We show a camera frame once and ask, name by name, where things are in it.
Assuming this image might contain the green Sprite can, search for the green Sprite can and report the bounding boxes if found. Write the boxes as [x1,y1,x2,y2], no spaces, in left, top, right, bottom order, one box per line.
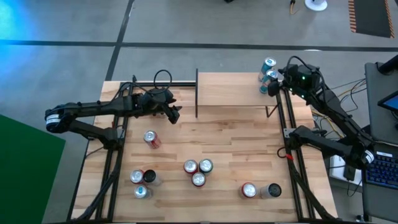
[198,158,215,175]

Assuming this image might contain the white paper sheet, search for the white paper sheet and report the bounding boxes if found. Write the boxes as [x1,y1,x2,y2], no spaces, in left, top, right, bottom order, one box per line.
[328,154,364,187]

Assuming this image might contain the red zero sugar soda can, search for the red zero sugar soda can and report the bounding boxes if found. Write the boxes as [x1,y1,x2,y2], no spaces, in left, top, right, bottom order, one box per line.
[191,172,207,188]

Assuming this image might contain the black aluminium table frame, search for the black aluminium table frame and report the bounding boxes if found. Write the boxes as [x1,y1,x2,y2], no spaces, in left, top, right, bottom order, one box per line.
[67,74,336,223]

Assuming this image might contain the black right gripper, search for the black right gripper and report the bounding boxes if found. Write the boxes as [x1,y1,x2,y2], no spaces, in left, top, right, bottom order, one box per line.
[267,63,321,97]

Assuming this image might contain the black phone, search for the black phone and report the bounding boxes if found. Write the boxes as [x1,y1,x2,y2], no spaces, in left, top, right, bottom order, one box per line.
[343,164,357,182]

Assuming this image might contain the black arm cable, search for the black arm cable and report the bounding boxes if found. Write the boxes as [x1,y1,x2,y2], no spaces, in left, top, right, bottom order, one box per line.
[285,55,327,91]
[118,68,174,94]

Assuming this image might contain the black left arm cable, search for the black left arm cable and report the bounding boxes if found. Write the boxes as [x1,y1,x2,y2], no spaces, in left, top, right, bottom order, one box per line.
[118,68,174,94]

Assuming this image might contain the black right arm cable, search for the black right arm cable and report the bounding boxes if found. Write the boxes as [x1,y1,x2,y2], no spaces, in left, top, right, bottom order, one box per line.
[285,55,327,91]

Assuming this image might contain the grey side desk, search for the grey side desk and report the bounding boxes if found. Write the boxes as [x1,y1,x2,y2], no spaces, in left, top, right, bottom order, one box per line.
[359,61,398,223]

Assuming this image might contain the white round base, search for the white round base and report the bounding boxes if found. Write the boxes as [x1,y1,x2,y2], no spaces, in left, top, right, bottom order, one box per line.
[303,0,328,12]

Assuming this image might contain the black keyboard blue backlight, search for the black keyboard blue backlight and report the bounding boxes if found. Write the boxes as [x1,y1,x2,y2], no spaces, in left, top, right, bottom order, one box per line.
[365,152,398,190]

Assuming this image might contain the red Coca-Cola original can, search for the red Coca-Cola original can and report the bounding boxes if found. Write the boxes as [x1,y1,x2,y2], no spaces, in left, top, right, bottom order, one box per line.
[143,129,162,149]

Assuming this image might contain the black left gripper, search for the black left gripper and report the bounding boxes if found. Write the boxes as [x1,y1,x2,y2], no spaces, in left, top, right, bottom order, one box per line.
[141,88,183,125]

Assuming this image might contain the black mat orange hazard stripes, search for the black mat orange hazard stripes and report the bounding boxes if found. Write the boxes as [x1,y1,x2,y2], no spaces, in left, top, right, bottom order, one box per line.
[348,0,396,39]

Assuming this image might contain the wooden shelf black metal legs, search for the wooden shelf black metal legs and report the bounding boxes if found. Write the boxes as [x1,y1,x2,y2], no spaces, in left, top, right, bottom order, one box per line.
[195,68,279,119]

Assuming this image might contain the blue slim energy drink can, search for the blue slim energy drink can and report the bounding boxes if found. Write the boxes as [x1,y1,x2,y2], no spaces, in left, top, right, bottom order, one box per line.
[259,69,279,94]
[257,57,277,81]
[134,184,153,200]

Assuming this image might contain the green floor mat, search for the green floor mat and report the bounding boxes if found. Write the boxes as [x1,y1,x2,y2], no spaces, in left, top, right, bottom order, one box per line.
[0,113,67,224]

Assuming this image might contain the tablet with blue screen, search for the tablet with blue screen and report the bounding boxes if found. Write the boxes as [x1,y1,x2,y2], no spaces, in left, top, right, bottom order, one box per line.
[377,91,398,113]

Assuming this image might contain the red and blue soda can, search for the red and blue soda can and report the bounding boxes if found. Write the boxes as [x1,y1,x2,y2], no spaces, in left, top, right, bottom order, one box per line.
[183,159,199,175]

